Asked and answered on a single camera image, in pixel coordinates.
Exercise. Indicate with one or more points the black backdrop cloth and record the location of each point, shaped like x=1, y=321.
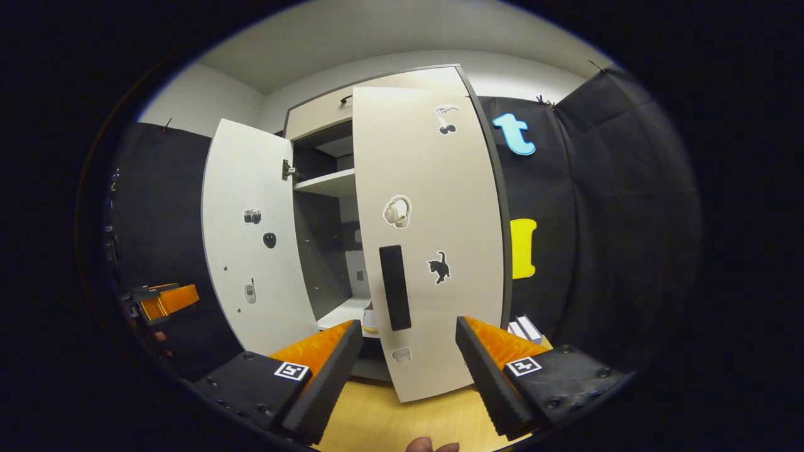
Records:
x=628, y=220
x=163, y=207

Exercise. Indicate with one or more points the blue grey book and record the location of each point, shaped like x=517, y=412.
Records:
x=531, y=328

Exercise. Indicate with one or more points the white canvas shoe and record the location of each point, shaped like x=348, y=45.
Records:
x=370, y=320

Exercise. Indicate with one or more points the white cabinet door with camera sticker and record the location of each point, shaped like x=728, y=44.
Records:
x=251, y=169

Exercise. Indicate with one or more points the white cabinet door with headphone sticker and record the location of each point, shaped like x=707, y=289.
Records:
x=427, y=176

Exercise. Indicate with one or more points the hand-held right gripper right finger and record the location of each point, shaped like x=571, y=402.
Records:
x=487, y=383

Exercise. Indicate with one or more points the white book with orange band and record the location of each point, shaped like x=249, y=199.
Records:
x=516, y=331

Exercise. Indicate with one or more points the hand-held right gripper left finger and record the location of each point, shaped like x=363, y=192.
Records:
x=333, y=376

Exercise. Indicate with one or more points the grey and white shoe cabinet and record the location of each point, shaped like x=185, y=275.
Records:
x=326, y=183

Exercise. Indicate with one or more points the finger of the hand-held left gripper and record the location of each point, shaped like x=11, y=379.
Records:
x=173, y=302
x=154, y=292

